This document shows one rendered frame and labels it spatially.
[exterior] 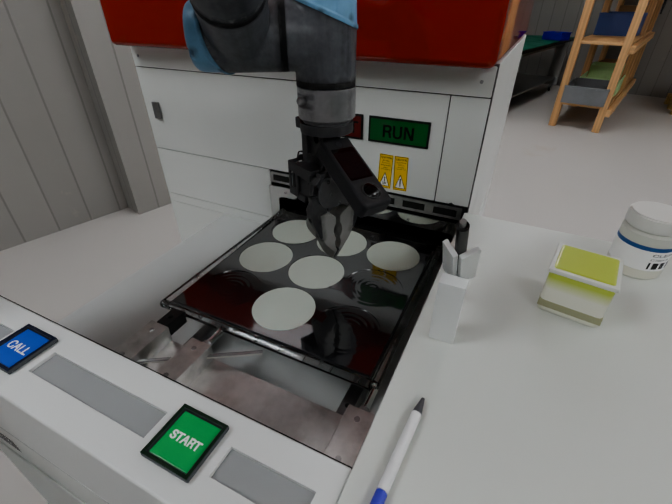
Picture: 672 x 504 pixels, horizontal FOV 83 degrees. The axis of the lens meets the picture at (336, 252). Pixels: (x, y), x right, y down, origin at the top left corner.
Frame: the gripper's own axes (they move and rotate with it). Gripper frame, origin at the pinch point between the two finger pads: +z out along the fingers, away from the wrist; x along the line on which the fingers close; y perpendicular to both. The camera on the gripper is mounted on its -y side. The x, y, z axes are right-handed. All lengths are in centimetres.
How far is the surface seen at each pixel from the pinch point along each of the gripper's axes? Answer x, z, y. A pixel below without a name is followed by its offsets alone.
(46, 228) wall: 53, 92, 248
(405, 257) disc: -15.9, 7.2, -0.6
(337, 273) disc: -2.6, 7.3, 3.1
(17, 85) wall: 36, 7, 252
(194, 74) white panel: 0, -19, 53
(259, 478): 25.4, 1.7, -22.8
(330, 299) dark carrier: 2.6, 7.2, -1.9
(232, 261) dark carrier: 10.8, 7.2, 17.7
